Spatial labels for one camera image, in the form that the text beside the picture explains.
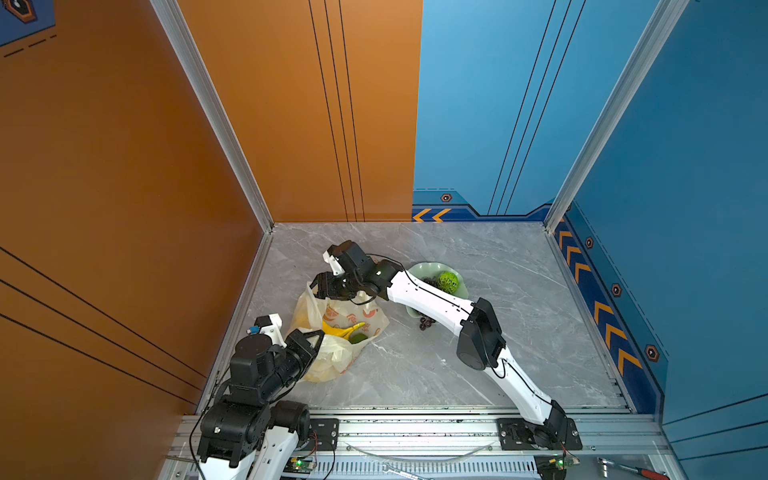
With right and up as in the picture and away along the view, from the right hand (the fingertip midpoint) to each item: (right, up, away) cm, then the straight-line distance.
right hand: (312, 293), depth 81 cm
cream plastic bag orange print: (+9, -11, +10) cm, 17 cm away
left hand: (+7, -6, -14) cm, 17 cm away
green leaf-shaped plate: (+36, +5, +20) cm, 41 cm away
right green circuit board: (+61, -40, -10) cm, 73 cm away
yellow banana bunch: (+8, -12, +7) cm, 16 cm away
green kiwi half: (+40, +2, +13) cm, 42 cm away
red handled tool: (+80, -39, -12) cm, 90 cm away
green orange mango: (+11, -15, +8) cm, 20 cm away
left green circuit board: (0, -40, -10) cm, 41 cm away
